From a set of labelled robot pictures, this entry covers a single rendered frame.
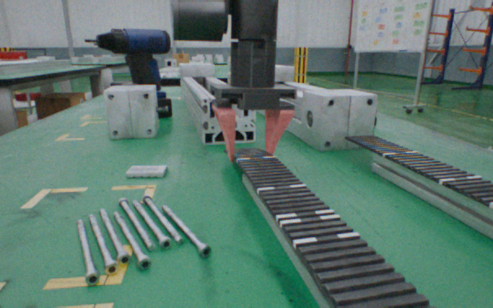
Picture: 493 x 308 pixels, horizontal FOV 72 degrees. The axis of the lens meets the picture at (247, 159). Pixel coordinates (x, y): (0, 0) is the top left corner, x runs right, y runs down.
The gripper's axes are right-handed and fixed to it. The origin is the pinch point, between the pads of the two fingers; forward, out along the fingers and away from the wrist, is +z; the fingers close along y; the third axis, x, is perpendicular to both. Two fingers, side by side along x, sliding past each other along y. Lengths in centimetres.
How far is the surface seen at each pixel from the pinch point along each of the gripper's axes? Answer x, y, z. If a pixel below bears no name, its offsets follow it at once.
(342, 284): 28.4, 1.5, -0.4
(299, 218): 19.7, 0.7, -0.2
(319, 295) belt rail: 26.1, 1.6, 2.2
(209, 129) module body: -17.6, 3.3, 0.3
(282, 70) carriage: -50, -21, -9
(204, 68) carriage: -75, -2, -8
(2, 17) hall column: -1064, 425, -92
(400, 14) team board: -482, -366, -82
